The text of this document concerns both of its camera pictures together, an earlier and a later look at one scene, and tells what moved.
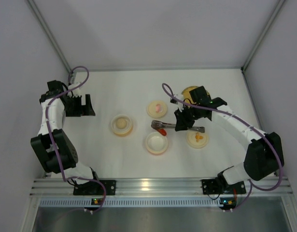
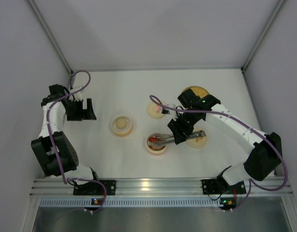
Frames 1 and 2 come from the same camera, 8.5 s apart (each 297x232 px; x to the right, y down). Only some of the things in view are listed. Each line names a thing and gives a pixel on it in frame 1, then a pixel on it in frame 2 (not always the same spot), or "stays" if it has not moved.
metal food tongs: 157,124 → 160,139
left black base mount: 95,188 stays
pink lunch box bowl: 156,143 stays
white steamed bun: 121,123 stays
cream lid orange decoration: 197,139 stays
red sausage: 162,131 → 153,139
